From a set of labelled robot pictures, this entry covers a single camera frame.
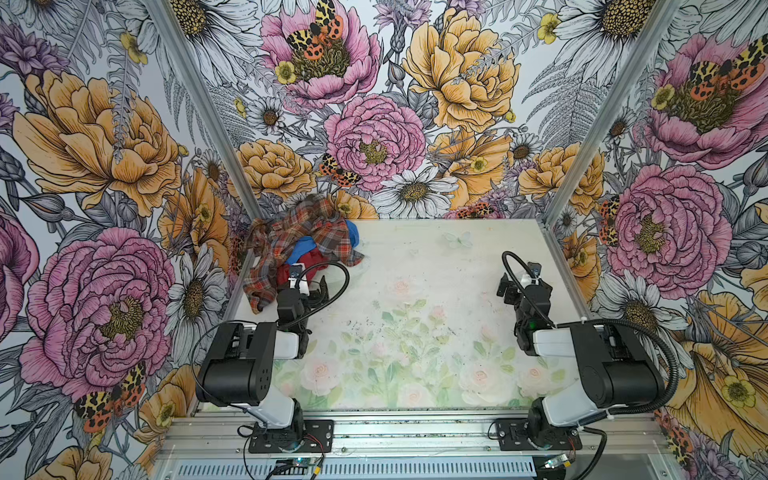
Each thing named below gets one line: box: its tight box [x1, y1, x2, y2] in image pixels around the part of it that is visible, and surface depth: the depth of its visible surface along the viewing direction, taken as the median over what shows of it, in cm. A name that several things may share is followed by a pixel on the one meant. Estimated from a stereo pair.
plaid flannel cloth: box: [244, 195, 365, 314], surface depth 110 cm
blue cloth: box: [286, 219, 360, 265], surface depth 107 cm
